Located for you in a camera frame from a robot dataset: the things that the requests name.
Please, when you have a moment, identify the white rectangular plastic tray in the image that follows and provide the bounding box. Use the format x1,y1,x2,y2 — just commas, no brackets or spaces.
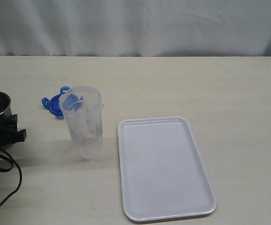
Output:
117,116,217,223

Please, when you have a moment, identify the blue plastic lid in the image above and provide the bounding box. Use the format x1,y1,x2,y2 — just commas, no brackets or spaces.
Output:
41,86,82,118

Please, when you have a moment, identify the clear tall plastic container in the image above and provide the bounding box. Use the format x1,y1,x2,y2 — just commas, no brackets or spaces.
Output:
59,86,103,160

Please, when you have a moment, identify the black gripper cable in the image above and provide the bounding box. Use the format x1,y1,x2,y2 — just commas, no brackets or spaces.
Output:
0,145,23,217

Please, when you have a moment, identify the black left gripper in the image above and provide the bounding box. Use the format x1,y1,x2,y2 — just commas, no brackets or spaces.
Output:
0,114,26,149

